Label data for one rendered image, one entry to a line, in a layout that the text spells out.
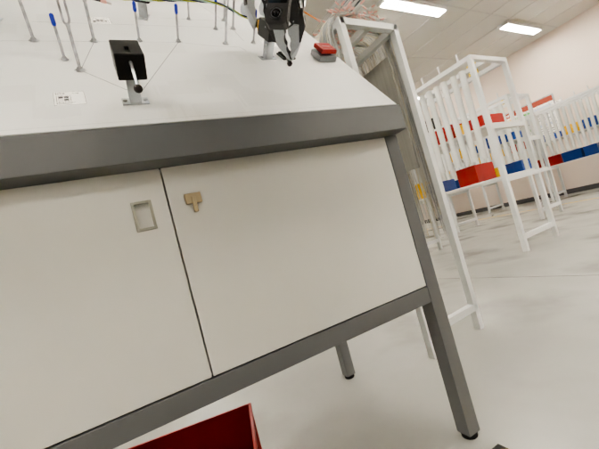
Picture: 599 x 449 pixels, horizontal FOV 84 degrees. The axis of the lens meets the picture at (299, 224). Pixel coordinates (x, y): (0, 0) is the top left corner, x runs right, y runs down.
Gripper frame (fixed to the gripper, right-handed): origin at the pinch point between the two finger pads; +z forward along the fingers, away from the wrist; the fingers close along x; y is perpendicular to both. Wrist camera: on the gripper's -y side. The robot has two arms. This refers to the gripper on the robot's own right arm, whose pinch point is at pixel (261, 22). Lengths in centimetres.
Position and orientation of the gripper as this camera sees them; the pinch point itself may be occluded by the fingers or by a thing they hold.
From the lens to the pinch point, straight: 102.6
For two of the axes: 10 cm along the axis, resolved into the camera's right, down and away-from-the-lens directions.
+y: -5.7, -3.2, 7.5
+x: -8.2, 2.9, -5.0
